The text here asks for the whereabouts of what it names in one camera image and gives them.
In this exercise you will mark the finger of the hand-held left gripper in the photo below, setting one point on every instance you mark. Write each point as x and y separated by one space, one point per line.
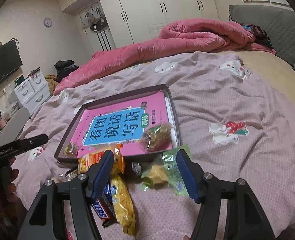
35 142

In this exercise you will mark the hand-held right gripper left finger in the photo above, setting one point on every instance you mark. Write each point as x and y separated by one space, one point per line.
104 173

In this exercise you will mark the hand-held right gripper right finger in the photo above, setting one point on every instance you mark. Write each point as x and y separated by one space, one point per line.
185 176

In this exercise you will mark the orange snack packet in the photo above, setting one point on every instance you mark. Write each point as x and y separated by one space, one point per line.
92 158

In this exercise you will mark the blue cookie packet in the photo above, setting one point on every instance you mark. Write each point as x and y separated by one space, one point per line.
110 195

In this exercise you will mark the clear green packet yellow pastry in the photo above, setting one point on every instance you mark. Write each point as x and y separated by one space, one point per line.
160 175

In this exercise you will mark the black green pea packet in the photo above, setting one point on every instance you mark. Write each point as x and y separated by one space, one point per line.
72 173

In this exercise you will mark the small dark candy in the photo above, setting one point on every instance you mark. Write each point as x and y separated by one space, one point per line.
137 168

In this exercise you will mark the yellow snack packet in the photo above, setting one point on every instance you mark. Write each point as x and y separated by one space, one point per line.
123 205

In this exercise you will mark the brown chocolate bar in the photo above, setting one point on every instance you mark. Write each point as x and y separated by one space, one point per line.
102 211

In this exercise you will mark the green brown nut snack packet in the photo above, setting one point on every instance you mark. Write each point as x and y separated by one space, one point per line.
156 137

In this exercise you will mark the dark shallow tray box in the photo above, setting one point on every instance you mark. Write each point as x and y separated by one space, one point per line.
174 110

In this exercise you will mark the person's left hand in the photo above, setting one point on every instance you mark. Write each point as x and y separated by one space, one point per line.
14 177

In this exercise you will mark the pink and blue book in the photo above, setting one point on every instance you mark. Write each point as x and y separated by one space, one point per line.
112 130

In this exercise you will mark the white drawer cabinet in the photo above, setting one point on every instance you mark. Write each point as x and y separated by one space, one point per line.
30 90

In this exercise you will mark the yellow knitted blanket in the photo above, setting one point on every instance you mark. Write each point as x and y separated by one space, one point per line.
51 82

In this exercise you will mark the small brown box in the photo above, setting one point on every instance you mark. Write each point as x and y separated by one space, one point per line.
33 72

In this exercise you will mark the dark clothes pile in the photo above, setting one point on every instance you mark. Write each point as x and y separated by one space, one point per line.
65 66

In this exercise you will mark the black television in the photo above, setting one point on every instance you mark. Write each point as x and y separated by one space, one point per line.
2 62

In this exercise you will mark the printed pink bed sheet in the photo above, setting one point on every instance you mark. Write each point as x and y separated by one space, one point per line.
212 92

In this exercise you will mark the hanging bags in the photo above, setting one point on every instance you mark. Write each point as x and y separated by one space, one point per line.
93 17

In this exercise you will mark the beige bed sheet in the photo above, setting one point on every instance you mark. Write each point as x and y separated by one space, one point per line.
267 65

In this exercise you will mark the pink quilt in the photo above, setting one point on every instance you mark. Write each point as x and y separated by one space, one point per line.
187 37

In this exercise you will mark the dark striped clothes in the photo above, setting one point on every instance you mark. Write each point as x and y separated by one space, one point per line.
258 33

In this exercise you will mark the cream wardrobe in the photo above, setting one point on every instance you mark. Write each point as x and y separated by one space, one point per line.
142 10

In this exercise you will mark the grey quilted headboard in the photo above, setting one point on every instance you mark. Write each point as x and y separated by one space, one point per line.
275 22

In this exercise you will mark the round wall clock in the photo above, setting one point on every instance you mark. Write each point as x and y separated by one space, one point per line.
48 22

